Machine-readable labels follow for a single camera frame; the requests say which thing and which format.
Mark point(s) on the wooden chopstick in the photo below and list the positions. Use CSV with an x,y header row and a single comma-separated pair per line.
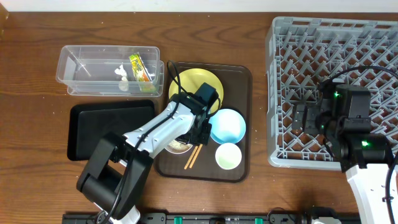
x,y
191,157
195,156

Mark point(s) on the dark brown serving tray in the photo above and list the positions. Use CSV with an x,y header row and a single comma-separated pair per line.
x,y
237,85

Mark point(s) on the grey dishwasher rack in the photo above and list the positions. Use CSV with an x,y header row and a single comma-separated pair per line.
x,y
300,53

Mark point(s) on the yellow green snack wrapper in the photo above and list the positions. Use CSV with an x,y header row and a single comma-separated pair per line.
x,y
141,74

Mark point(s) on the light blue bowl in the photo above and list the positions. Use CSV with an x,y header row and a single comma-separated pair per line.
x,y
227,126

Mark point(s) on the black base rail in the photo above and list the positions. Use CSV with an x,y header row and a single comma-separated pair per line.
x,y
275,216

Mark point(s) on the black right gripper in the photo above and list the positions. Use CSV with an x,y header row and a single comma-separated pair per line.
x,y
312,112

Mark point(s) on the black waste tray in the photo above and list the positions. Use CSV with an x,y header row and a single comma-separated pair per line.
x,y
90,122

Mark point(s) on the clear plastic waste bin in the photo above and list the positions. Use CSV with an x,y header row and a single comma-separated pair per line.
x,y
88,70

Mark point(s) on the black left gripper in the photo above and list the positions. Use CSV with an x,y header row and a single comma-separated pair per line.
x,y
193,137

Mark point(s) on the pile of rice grains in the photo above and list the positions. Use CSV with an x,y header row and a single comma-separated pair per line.
x,y
177,145

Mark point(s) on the right wooden chopstick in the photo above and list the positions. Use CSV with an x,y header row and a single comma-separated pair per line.
x,y
195,156

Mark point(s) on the left wooden chopstick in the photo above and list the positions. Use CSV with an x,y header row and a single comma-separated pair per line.
x,y
191,157

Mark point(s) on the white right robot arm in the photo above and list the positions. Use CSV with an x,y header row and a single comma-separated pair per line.
x,y
368,162

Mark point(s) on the yellow plate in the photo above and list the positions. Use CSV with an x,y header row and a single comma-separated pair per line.
x,y
191,80

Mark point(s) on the crumpled white paper scrap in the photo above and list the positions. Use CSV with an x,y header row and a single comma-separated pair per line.
x,y
123,83

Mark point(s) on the small pale green cup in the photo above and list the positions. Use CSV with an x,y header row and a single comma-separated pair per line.
x,y
228,156

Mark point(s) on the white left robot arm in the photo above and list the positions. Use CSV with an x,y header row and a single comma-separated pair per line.
x,y
116,172

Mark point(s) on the white pink bowl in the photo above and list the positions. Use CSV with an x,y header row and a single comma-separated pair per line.
x,y
178,147

